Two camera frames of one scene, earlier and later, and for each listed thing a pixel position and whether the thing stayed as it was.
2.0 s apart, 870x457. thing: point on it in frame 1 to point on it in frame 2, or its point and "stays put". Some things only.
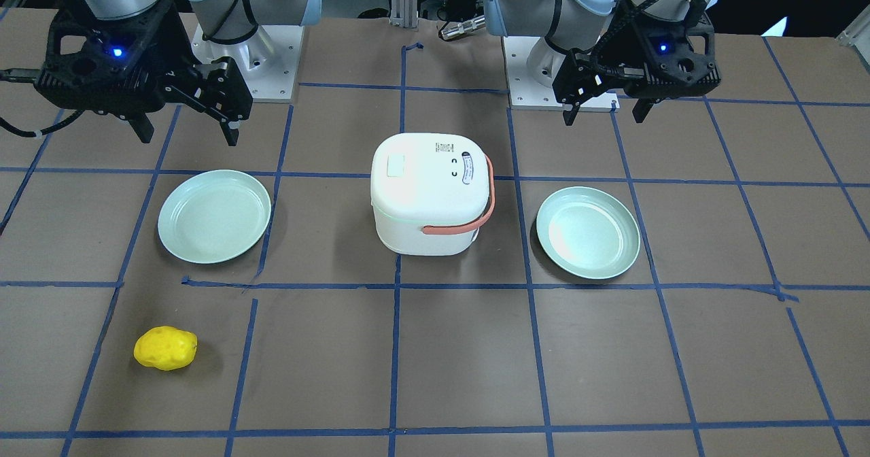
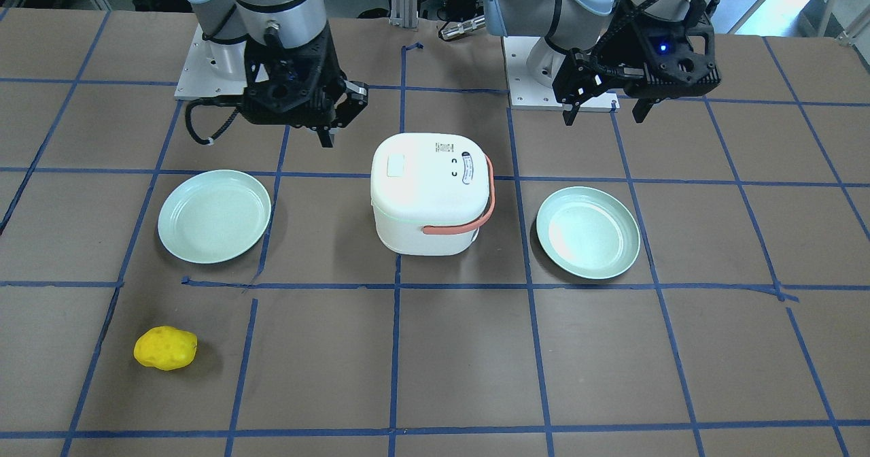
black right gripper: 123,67 to 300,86
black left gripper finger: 642,107 stays put
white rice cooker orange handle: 446,228 stays put
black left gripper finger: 582,75 stays put
